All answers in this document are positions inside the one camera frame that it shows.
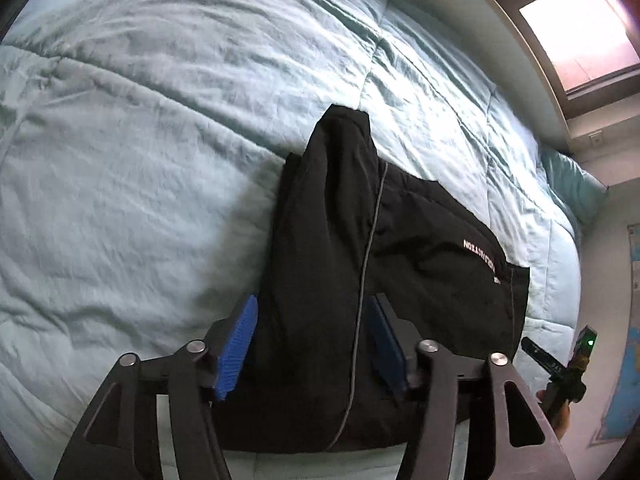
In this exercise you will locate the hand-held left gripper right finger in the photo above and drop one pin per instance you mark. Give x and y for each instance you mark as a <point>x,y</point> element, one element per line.
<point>387,345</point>

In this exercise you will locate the wall map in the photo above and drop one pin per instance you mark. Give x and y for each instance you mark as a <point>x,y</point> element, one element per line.
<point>625,390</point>

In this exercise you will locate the person's right hand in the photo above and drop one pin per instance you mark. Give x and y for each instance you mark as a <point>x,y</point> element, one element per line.
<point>564,422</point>

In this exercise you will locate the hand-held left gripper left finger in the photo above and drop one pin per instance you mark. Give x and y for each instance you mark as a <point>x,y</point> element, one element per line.
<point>240,345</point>

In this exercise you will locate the wall poster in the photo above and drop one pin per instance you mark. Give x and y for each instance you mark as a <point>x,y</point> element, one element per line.
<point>635,245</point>

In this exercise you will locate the window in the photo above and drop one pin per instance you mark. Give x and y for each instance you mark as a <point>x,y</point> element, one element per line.
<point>575,35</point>

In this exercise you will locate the white window sill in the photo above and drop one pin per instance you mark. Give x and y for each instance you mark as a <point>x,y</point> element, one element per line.
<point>510,35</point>

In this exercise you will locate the white wall outlet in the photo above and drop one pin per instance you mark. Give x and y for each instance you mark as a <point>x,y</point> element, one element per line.
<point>595,138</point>

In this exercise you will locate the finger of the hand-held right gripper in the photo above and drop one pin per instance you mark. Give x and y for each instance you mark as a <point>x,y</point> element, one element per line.
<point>542,357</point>

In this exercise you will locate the light blue pillow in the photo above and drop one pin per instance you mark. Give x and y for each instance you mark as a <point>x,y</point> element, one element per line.
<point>575,185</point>

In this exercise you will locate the light blue comforter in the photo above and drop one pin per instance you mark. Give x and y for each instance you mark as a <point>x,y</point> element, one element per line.
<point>150,160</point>

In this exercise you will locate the black hooded jacket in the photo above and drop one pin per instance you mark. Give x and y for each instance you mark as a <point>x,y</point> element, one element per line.
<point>425,270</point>

